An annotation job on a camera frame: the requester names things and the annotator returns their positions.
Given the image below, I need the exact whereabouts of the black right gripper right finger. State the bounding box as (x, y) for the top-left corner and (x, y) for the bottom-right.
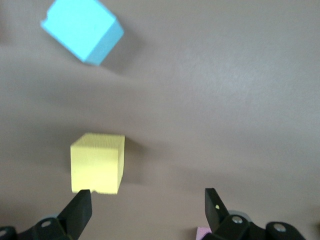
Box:
(203, 187), (307, 240)

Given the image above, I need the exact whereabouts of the blue foam cube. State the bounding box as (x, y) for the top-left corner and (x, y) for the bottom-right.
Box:
(39, 0), (125, 67)

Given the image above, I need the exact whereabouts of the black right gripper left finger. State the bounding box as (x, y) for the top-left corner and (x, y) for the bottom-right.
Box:
(0, 189), (93, 240)

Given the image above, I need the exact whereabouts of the yellow foam cube with notch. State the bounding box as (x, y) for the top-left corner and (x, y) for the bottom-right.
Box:
(69, 132), (126, 195)

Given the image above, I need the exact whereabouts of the pink foam cube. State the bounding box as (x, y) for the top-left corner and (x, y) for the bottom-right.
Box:
(195, 226), (212, 240)

